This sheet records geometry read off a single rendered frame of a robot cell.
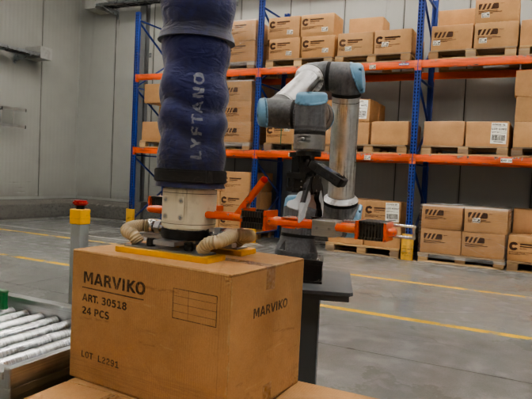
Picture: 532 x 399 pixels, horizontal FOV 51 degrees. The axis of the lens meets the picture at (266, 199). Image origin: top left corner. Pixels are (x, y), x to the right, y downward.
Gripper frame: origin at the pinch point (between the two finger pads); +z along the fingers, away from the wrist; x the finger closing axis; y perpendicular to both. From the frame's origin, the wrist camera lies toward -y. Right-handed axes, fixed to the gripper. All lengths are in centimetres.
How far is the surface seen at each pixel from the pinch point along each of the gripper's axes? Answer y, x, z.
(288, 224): 5.3, 4.3, 0.8
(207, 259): 24.7, 15.6, 11.5
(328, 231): -6.9, 4.5, 1.7
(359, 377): 37, -177, 107
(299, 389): 6, -10, 53
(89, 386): 59, 23, 53
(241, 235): 22.6, 0.1, 5.8
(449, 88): 107, -838, -173
